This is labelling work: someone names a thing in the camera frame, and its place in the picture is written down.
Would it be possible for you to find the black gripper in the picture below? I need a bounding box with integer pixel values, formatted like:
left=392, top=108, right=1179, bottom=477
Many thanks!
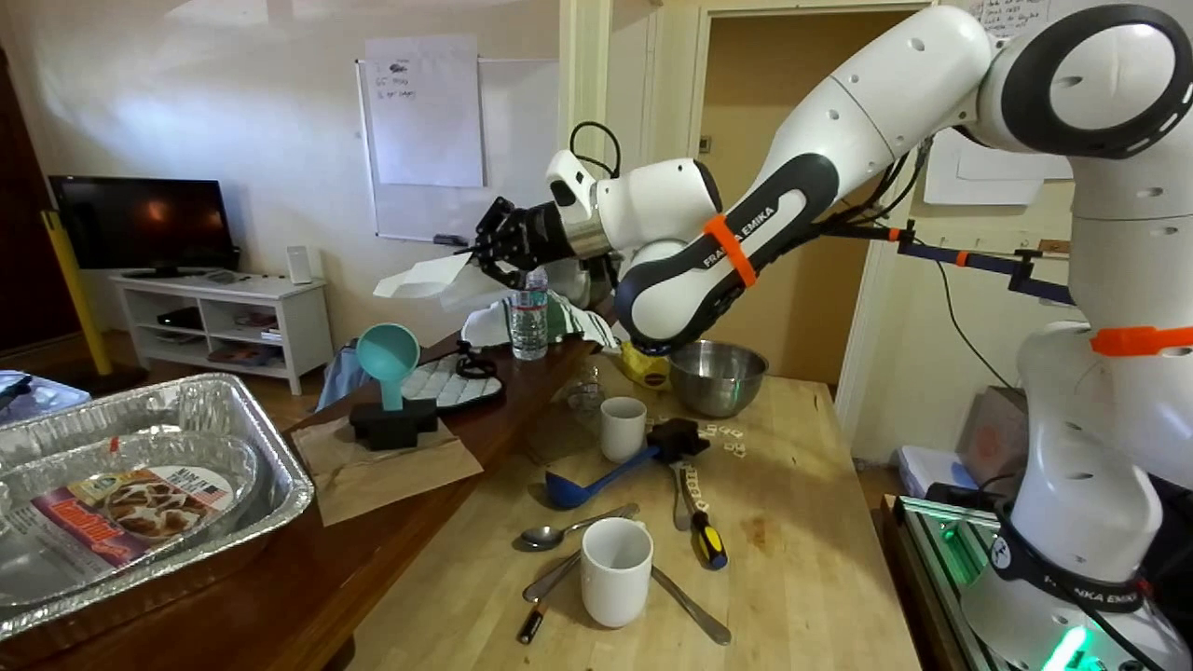
left=473, top=192, right=566, bottom=292

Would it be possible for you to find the white napkin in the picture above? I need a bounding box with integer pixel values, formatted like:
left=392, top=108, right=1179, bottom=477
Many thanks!
left=370, top=251, right=476, bottom=307

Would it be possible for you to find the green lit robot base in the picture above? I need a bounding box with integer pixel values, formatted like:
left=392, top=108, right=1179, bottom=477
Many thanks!
left=890, top=492, right=1193, bottom=671

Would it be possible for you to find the large steel mixing bowl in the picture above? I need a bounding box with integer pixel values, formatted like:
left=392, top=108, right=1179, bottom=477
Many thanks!
left=550, top=257, right=622, bottom=310

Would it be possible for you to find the silver bowl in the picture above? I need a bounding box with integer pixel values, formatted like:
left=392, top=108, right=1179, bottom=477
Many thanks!
left=668, top=340, right=771, bottom=422

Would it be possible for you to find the white crumpled cloth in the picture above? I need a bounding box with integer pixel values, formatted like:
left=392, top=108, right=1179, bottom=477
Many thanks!
left=458, top=296, right=622, bottom=359

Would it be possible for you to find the clear plastic water bottle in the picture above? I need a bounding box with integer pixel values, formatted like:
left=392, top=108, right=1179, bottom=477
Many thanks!
left=509, top=263, right=551, bottom=365

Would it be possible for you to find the white whiteboard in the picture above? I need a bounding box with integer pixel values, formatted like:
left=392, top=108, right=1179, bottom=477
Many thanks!
left=350, top=52, right=566, bottom=251

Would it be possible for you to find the white paper sheet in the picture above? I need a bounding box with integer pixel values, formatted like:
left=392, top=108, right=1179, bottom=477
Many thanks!
left=361, top=33, right=490, bottom=192

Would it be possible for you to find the striped oven mitt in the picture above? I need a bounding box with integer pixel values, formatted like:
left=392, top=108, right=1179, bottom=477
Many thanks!
left=404, top=351, right=513, bottom=414

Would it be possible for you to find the teal plastic cup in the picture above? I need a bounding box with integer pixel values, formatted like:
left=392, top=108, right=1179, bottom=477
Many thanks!
left=353, top=319, right=424, bottom=414

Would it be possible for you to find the small clear glass jar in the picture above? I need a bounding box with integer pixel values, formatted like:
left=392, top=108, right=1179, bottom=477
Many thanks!
left=560, top=365, right=611, bottom=422

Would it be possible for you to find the yellow plastic object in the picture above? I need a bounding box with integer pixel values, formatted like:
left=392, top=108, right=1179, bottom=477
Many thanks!
left=618, top=342, right=677, bottom=397

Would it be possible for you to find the blue cloth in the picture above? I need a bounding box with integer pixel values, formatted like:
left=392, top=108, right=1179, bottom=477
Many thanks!
left=312, top=342, right=375, bottom=414

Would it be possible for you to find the black block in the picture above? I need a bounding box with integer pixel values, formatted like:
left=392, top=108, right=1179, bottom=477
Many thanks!
left=348, top=395, right=440, bottom=455

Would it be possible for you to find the white television stand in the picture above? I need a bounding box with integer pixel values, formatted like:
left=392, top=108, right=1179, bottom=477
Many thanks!
left=114, top=267, right=336, bottom=397

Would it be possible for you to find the small white mug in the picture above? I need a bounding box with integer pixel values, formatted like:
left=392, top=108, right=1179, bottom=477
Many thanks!
left=596, top=395, right=653, bottom=465

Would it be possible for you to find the blue ladle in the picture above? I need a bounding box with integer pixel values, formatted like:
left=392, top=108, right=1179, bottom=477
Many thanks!
left=540, top=445, right=663, bottom=512

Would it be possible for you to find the brown paper sheet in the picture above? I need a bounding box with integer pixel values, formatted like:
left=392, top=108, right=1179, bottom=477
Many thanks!
left=286, top=414, right=490, bottom=529

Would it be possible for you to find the small black box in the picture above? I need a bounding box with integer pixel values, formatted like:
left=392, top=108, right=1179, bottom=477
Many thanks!
left=647, top=417, right=714, bottom=469

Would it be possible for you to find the metal spoon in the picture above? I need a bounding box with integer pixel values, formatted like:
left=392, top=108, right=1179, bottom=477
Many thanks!
left=514, top=499, right=647, bottom=554

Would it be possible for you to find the aluminium foil tray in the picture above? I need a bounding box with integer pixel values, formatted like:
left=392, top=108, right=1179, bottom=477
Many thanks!
left=0, top=370, right=317, bottom=646

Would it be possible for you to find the tan wooden door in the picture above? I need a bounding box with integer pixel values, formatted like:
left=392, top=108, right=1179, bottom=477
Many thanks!
left=678, top=12, right=919, bottom=392

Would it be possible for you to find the black flat television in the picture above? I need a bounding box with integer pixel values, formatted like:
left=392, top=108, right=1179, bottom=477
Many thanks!
left=50, top=170, right=244, bottom=283

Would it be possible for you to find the tall white mug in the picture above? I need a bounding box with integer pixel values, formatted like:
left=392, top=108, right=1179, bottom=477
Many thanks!
left=580, top=514, right=657, bottom=631

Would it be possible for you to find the yellow black screwdriver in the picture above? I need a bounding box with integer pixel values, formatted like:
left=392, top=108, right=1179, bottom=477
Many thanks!
left=677, top=463, right=730, bottom=573

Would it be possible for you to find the metal butter knife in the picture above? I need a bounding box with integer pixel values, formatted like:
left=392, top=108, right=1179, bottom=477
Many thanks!
left=648, top=564, right=736, bottom=648

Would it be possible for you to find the yellow pole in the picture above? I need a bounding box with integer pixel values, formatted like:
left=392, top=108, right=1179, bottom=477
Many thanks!
left=38, top=205, right=117, bottom=381

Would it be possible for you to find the clear food container with label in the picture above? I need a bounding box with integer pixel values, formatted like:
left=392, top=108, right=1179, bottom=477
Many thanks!
left=0, top=425, right=271, bottom=610

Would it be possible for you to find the bluish plastic bag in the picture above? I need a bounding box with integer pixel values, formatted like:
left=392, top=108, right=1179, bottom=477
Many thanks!
left=0, top=365, right=92, bottom=428

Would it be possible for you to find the pinkish box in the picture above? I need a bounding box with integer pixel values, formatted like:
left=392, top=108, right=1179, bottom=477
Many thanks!
left=954, top=385, right=1032, bottom=479

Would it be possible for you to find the black cable loop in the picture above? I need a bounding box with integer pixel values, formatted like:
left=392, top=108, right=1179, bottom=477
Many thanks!
left=566, top=114, right=628, bottom=180

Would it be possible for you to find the black handled metal utensil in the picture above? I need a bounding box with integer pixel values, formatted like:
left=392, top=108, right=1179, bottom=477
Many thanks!
left=514, top=547, right=587, bottom=648

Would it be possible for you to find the black camera rod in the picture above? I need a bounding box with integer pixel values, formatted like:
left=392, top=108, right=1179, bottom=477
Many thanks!
left=826, top=221, right=1079, bottom=310

